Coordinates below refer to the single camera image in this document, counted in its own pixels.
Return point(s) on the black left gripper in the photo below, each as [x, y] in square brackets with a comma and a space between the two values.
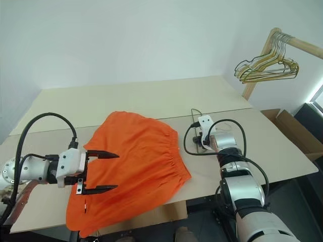
[86, 166]

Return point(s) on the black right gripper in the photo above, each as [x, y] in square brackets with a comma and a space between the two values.
[197, 140]

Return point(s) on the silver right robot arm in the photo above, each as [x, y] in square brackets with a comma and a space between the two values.
[248, 191]

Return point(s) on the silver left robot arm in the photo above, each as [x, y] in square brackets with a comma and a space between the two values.
[32, 167]

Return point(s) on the orange shorts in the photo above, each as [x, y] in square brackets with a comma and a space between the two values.
[141, 161]

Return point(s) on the beige table board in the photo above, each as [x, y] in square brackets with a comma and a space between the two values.
[227, 171]
[141, 98]

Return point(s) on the black table leg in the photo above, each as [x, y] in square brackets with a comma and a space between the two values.
[75, 237]

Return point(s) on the brown cardboard box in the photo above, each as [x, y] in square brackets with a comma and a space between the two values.
[292, 131]

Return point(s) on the black box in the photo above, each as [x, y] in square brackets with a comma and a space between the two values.
[311, 118]

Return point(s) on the wooden rack rod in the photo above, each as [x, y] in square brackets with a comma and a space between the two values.
[306, 46]

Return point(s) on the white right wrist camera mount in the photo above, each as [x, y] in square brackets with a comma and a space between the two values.
[205, 122]

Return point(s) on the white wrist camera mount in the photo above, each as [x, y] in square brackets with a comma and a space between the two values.
[205, 122]
[70, 161]

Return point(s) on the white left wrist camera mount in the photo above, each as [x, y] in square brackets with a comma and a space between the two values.
[70, 161]

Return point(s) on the wooden rack post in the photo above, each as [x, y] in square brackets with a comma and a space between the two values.
[252, 85]

